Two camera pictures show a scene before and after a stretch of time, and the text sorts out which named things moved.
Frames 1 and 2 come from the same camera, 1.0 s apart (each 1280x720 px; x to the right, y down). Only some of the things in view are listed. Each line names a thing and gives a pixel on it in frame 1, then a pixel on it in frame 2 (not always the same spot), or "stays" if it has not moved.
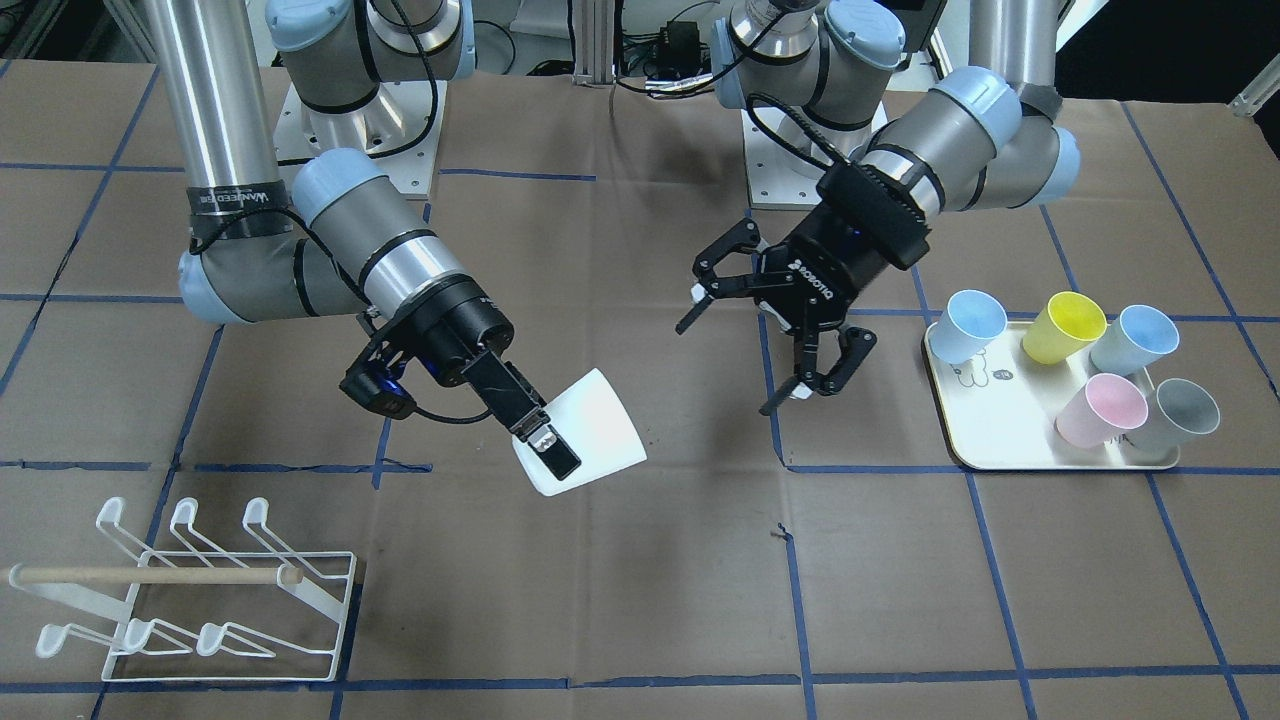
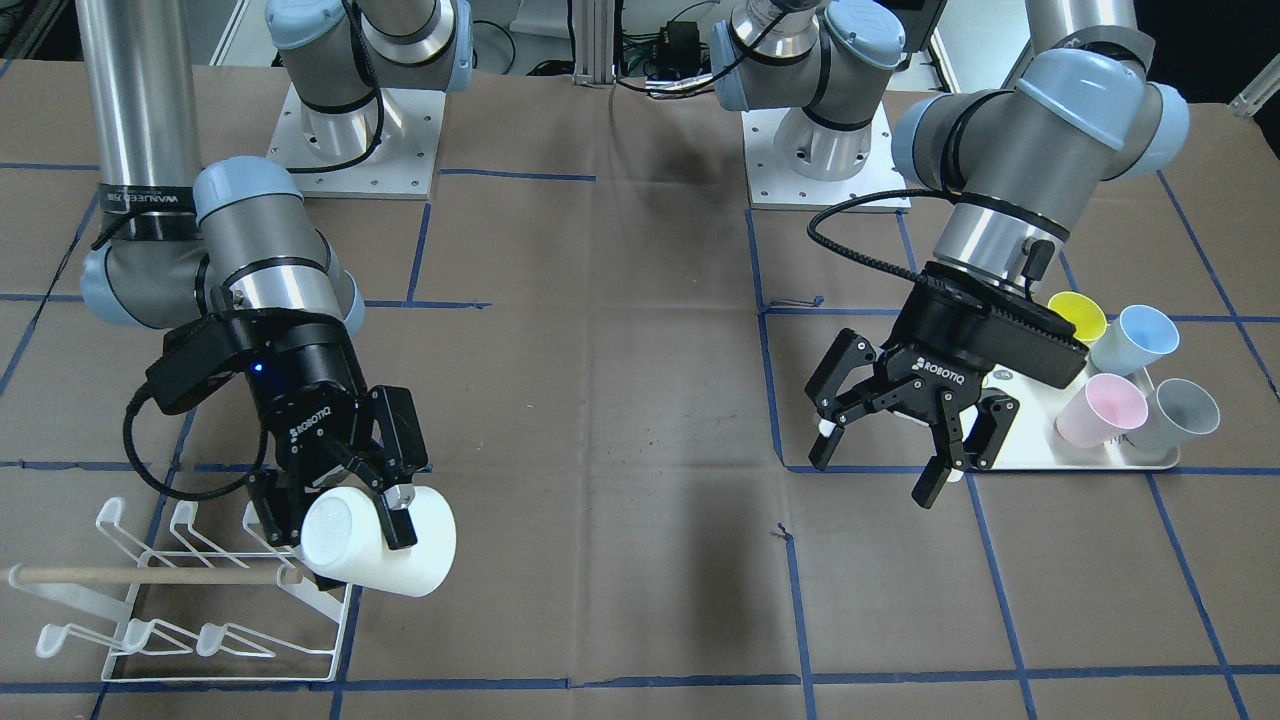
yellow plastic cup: (1064, 327) stays
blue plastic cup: (1137, 336) stays
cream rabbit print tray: (1002, 410) stays
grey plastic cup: (1177, 410) stays
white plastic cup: (598, 430) -> (344, 539)
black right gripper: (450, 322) -> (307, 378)
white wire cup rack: (200, 614) stays
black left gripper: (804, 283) -> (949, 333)
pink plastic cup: (1103, 408) stays
